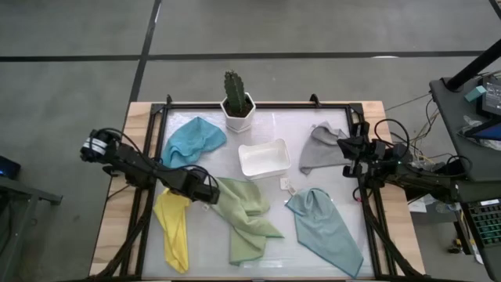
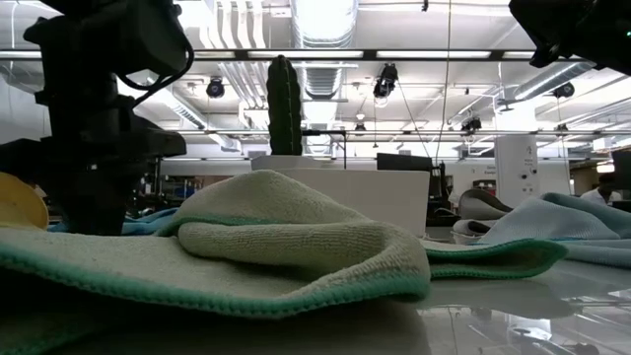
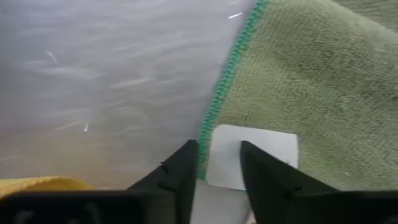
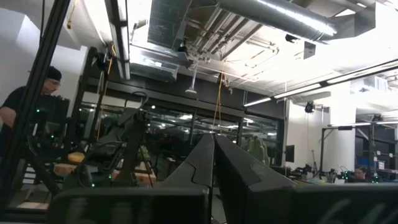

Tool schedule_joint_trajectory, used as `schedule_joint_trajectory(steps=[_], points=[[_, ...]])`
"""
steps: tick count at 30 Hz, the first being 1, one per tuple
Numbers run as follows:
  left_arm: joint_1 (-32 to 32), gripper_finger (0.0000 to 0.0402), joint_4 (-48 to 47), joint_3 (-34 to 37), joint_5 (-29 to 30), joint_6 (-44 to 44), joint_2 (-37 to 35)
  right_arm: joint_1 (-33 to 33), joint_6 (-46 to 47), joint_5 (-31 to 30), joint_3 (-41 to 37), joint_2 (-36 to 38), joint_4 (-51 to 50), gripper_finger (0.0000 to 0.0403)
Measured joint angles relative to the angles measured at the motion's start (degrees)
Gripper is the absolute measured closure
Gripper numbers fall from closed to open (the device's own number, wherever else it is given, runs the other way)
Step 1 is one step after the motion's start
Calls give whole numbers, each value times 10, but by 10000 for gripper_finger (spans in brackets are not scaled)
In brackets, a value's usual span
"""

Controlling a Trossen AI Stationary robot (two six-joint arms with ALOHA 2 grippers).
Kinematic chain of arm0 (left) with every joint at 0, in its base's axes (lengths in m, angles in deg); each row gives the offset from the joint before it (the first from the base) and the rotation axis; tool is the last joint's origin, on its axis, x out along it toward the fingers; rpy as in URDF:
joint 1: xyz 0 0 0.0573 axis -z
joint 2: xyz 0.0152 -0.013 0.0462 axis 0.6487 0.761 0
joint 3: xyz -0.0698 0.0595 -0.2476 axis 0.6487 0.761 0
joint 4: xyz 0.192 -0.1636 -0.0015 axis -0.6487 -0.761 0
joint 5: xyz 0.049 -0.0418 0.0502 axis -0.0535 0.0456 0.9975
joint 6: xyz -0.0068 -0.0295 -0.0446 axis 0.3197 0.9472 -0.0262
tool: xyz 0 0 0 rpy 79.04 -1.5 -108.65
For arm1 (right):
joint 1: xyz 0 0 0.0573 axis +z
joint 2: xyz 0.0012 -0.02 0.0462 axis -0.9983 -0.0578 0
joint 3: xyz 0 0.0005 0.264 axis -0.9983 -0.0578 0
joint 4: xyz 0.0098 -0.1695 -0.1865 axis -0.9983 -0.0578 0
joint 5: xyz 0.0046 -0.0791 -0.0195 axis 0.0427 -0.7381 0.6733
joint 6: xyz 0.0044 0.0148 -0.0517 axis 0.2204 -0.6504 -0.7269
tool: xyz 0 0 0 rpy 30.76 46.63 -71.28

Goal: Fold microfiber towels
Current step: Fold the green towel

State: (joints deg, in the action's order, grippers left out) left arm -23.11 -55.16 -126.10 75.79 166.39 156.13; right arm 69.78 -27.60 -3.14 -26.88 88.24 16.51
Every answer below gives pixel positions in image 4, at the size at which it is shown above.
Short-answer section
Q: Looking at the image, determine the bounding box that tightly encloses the seated person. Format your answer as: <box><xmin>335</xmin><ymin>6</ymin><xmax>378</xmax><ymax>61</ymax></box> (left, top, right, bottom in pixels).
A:
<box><xmin>353</xmin><ymin>166</ymin><xmax>369</xmax><ymax>183</ymax></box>

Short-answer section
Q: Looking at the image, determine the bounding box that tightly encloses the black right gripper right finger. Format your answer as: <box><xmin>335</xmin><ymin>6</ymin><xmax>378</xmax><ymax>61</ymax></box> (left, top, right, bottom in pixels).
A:
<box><xmin>215</xmin><ymin>133</ymin><xmax>398</xmax><ymax>224</ymax></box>

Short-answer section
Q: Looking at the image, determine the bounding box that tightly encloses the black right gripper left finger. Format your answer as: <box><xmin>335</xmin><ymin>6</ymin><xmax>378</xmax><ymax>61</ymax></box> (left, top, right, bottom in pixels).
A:
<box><xmin>48</xmin><ymin>133</ymin><xmax>216</xmax><ymax>224</ymax></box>

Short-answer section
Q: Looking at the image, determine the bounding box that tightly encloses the long black linear ceiling light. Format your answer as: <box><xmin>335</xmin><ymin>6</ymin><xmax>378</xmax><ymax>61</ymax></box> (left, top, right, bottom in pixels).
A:
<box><xmin>243</xmin><ymin>58</ymin><xmax>398</xmax><ymax>108</ymax></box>
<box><xmin>105</xmin><ymin>0</ymin><xmax>131</xmax><ymax>80</ymax></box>

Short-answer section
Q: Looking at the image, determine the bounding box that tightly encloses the black background station frame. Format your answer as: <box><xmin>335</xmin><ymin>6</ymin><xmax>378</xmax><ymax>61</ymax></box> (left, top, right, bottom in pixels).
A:
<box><xmin>319</xmin><ymin>120</ymin><xmax>398</xmax><ymax>183</ymax></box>

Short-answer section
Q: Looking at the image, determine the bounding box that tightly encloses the yellow hanging cable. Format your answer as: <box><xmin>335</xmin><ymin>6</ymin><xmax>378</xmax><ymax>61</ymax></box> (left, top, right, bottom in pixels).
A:
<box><xmin>213</xmin><ymin>72</ymin><xmax>225</xmax><ymax>134</ymax></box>

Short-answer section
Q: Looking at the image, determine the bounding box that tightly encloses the grey rectangular ceiling duct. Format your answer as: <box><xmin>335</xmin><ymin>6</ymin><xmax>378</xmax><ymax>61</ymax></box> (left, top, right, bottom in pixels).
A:
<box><xmin>129</xmin><ymin>0</ymin><xmax>193</xmax><ymax>83</ymax></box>

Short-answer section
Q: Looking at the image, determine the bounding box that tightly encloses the white ceiling drop pole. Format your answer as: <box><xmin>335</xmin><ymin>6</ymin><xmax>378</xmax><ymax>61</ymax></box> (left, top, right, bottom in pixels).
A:
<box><xmin>185</xmin><ymin>63</ymin><xmax>198</xmax><ymax>95</ymax></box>

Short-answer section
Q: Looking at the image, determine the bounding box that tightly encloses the standing person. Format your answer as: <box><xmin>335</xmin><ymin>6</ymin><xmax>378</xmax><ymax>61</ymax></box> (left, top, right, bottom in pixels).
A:
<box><xmin>0</xmin><ymin>65</ymin><xmax>63</xmax><ymax>156</ymax></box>

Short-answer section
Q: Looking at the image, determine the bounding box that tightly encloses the dark wall monitor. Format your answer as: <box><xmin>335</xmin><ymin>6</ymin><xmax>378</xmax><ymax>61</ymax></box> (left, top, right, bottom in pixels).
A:
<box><xmin>285</xmin><ymin>144</ymin><xmax>295</xmax><ymax>163</ymax></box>

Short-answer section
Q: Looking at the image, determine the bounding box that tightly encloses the round silver ceiling duct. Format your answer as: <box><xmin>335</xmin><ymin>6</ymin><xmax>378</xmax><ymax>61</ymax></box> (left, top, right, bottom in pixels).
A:
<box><xmin>217</xmin><ymin>0</ymin><xmax>338</xmax><ymax>43</ymax></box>

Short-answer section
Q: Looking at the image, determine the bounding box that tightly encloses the wooden workbench top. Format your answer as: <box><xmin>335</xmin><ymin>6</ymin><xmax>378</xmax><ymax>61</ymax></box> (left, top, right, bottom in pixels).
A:
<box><xmin>111</xmin><ymin>161</ymin><xmax>158</xmax><ymax>185</ymax></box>
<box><xmin>53</xmin><ymin>151</ymin><xmax>86</xmax><ymax>177</ymax></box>

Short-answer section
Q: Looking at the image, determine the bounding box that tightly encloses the pale green bulky object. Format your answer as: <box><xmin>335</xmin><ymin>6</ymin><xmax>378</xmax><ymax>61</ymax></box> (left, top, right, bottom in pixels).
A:
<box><xmin>245</xmin><ymin>135</ymin><xmax>271</xmax><ymax>166</ymax></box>

